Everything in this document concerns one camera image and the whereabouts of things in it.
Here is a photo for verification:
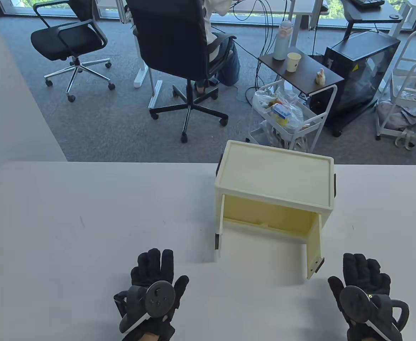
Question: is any cream cabinet door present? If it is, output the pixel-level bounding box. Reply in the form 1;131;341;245
214;195;226;259
306;213;325;280

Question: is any person's right hand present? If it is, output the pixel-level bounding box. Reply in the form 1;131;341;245
328;253;410;341

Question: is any white paper cup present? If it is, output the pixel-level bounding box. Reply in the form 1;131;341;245
287;53;302;72

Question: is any grey crumpled bag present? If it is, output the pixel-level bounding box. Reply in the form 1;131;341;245
377;101;416;130

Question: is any cream plastic cabinet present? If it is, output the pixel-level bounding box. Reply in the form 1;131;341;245
214;140;337;245

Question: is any black computer tower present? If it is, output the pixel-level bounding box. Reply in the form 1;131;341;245
323;31;401;137

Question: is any black high-back office chair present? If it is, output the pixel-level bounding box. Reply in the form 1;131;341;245
126;0;237;144

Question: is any black cable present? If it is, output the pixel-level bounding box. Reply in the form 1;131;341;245
229;0;276;103

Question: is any white cart with dark top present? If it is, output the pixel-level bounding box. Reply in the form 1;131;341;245
246;46;345;152

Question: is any clear plastic bag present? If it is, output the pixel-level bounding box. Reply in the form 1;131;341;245
252;87;304;130

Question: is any yellow blue snack packet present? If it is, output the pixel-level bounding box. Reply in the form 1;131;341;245
271;103;291;125

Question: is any black mesh chair chrome base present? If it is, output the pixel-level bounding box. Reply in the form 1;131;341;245
31;0;116;103

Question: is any pale blue water bottle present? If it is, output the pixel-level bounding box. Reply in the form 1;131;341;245
273;20;294;61

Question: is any person's left hand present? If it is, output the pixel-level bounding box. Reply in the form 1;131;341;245
114;248;190;341

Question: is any white wire cart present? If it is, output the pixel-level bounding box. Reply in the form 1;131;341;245
376;27;416;150

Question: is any dark desk with black legs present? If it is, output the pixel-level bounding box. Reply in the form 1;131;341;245
341;0;404;39

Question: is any black round hand tracker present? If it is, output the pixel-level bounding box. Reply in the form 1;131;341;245
119;281;177;334
339;286;410;341

